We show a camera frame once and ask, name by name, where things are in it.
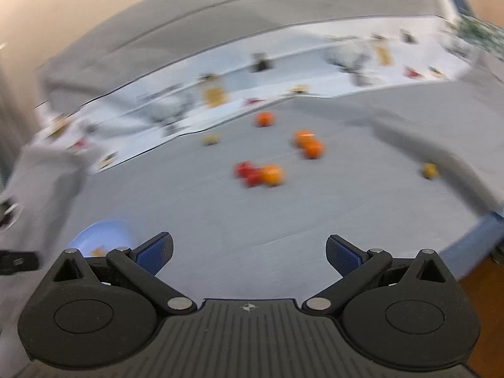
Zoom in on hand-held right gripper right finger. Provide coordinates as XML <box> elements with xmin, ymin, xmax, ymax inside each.
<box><xmin>301</xmin><ymin>234</ymin><xmax>457</xmax><ymax>316</ymax></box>

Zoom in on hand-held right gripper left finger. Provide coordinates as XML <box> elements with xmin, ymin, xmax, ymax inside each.
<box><xmin>51</xmin><ymin>232</ymin><xmax>198</xmax><ymax>316</ymax></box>

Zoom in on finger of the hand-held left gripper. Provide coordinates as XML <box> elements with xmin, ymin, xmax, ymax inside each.
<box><xmin>0</xmin><ymin>249</ymin><xmax>40</xmax><ymax>275</ymax></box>

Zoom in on blue round plate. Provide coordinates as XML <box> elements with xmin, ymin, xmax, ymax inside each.
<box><xmin>68</xmin><ymin>217</ymin><xmax>136</xmax><ymax>258</ymax></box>

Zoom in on grey bed sheet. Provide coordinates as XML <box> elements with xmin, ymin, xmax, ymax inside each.
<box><xmin>0</xmin><ymin>83</ymin><xmax>504</xmax><ymax>378</ymax></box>

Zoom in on white printed blanket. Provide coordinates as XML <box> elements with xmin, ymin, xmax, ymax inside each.
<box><xmin>33</xmin><ymin>14</ymin><xmax>479</xmax><ymax>175</ymax></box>

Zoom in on grey quilt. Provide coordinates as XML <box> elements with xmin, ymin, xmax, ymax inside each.
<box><xmin>37</xmin><ymin>0</ymin><xmax>473</xmax><ymax>127</ymax></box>

